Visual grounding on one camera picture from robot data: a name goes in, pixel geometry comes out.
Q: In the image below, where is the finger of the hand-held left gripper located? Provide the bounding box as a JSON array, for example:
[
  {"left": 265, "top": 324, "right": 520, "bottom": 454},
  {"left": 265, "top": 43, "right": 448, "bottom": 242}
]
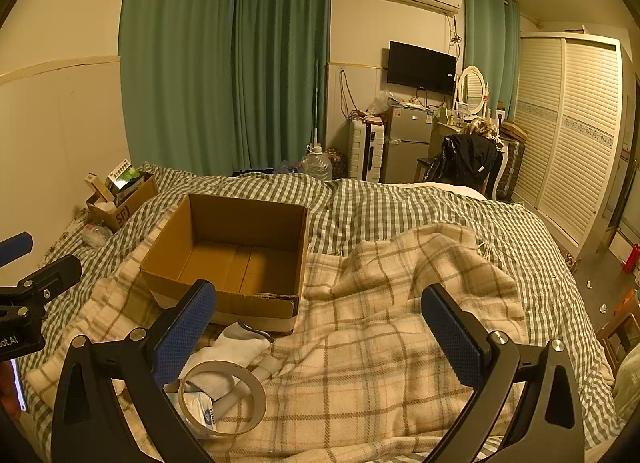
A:
[
  {"left": 0, "top": 255, "right": 83, "bottom": 321},
  {"left": 0, "top": 232, "right": 34, "bottom": 266}
]

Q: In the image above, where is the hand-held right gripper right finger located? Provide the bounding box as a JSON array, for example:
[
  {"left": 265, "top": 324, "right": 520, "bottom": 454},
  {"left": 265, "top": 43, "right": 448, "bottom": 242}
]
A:
[{"left": 421, "top": 284, "right": 586, "bottom": 463}]

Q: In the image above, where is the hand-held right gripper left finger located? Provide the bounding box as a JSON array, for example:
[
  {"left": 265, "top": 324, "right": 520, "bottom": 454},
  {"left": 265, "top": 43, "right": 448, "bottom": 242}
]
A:
[{"left": 50, "top": 279, "right": 218, "bottom": 463}]

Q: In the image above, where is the white sock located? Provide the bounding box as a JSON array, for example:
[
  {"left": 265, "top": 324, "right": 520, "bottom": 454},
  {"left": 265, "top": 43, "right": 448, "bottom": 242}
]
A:
[{"left": 190, "top": 320, "right": 276, "bottom": 400}]

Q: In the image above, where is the white tissue packet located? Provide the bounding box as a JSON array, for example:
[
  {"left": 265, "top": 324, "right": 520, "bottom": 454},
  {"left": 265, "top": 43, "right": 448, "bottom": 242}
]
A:
[{"left": 181, "top": 389, "right": 221, "bottom": 431}]

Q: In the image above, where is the clear tape roll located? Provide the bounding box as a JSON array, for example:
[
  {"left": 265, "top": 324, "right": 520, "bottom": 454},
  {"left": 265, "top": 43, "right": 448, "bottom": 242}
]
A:
[{"left": 178, "top": 360, "right": 267, "bottom": 440}]

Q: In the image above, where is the brown cardboard box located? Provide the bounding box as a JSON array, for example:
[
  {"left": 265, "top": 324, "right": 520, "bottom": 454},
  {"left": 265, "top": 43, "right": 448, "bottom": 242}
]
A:
[{"left": 139, "top": 193, "right": 309, "bottom": 336}]

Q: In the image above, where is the person's left forearm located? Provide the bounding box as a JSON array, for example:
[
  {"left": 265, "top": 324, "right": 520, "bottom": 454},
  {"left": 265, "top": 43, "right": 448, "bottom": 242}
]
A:
[{"left": 0, "top": 358, "right": 27, "bottom": 414}]

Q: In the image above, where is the clear plastic bag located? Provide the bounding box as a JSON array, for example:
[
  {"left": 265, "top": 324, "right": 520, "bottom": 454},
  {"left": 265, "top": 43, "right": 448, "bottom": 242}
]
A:
[{"left": 80, "top": 224, "right": 113, "bottom": 246}]

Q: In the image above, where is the beige plaid blanket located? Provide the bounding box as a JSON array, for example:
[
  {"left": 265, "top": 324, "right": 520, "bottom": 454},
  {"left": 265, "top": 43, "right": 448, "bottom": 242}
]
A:
[{"left": 25, "top": 225, "right": 616, "bottom": 463}]

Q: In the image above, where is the beige slim carton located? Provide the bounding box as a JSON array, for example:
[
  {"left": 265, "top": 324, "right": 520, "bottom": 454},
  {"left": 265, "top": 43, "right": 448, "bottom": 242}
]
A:
[{"left": 84, "top": 174, "right": 109, "bottom": 204}]

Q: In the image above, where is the small printed cardboard box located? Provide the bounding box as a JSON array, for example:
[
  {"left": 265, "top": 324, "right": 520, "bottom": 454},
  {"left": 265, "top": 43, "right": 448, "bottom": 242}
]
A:
[{"left": 86, "top": 172, "right": 160, "bottom": 233}]

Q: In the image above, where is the green and white carton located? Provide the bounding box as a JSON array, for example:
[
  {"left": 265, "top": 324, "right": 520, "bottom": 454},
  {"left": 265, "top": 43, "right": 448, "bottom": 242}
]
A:
[{"left": 106, "top": 159, "right": 143, "bottom": 191}]

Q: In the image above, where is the green checked duvet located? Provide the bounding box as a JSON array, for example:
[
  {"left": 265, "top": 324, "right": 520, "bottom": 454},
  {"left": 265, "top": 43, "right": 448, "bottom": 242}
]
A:
[{"left": 20, "top": 163, "right": 626, "bottom": 449}]

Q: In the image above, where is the white-framed chair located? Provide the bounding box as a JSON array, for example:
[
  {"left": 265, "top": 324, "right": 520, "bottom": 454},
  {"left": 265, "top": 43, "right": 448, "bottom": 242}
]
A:
[{"left": 415, "top": 133, "right": 507, "bottom": 202}]

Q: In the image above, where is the wooden stool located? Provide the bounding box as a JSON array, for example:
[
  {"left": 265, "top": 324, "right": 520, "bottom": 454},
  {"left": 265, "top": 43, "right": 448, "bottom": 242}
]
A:
[{"left": 596, "top": 290, "right": 640, "bottom": 361}]

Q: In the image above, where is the brown suitcase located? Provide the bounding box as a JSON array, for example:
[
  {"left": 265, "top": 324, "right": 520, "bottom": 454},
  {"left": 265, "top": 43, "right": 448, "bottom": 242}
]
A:
[{"left": 497, "top": 137, "right": 526, "bottom": 202}]

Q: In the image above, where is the black jacket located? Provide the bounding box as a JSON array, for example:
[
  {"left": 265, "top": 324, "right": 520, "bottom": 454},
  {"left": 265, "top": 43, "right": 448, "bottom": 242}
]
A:
[{"left": 429, "top": 133, "right": 501, "bottom": 188}]

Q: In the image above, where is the silver small fridge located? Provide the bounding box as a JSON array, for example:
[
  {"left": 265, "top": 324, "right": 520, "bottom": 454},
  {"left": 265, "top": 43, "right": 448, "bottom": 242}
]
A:
[{"left": 382, "top": 104, "right": 443, "bottom": 184}]

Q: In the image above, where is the red bottle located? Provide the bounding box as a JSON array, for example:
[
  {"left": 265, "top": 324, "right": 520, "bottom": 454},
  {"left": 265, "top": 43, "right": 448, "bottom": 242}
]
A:
[{"left": 621, "top": 242, "right": 640, "bottom": 274}]

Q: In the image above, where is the white suitcase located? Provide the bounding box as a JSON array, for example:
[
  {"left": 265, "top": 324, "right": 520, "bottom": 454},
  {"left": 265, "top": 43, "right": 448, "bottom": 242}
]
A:
[{"left": 348, "top": 118, "right": 387, "bottom": 181}]

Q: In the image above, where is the dark patterned bag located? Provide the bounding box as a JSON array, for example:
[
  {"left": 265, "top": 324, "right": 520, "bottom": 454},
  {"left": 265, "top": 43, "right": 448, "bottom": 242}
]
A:
[{"left": 327, "top": 149, "right": 349, "bottom": 178}]

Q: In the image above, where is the dressing table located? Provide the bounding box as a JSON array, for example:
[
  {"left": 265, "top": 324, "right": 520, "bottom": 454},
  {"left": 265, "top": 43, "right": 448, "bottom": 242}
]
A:
[{"left": 432, "top": 108, "right": 501, "bottom": 144}]

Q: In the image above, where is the blond plush toy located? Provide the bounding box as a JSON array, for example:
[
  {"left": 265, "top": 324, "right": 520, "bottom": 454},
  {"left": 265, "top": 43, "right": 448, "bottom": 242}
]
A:
[{"left": 462, "top": 118, "right": 500, "bottom": 138}]

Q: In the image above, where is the clear water jug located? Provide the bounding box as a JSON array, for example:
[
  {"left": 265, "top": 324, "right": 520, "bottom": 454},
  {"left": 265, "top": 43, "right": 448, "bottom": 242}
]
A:
[{"left": 300, "top": 142, "right": 333, "bottom": 182}]

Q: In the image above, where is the white louvred wardrobe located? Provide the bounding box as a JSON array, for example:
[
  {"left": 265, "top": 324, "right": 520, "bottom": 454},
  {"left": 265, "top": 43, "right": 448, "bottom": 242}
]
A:
[{"left": 510, "top": 32, "right": 636, "bottom": 261}]

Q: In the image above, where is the crumpled plastic bag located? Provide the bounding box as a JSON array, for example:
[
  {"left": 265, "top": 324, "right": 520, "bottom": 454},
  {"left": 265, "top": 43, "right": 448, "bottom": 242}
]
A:
[{"left": 367, "top": 90, "right": 393, "bottom": 116}]

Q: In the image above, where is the white oval vanity mirror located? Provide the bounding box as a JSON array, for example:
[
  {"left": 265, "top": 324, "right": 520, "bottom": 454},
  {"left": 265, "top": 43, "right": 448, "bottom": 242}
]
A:
[{"left": 457, "top": 66, "right": 488, "bottom": 116}]

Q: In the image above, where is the white pole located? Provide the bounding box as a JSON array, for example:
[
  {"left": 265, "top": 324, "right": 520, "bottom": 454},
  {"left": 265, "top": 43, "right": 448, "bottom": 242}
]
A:
[{"left": 311, "top": 60, "right": 322, "bottom": 146}]

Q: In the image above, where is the narrow green curtain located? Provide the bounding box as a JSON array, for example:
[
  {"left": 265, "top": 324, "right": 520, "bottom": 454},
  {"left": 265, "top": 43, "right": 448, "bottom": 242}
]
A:
[{"left": 462, "top": 0, "right": 522, "bottom": 116}]

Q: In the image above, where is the black wall television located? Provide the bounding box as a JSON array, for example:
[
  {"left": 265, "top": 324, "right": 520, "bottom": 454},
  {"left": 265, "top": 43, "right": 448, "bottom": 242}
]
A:
[{"left": 386, "top": 41, "right": 458, "bottom": 95}]

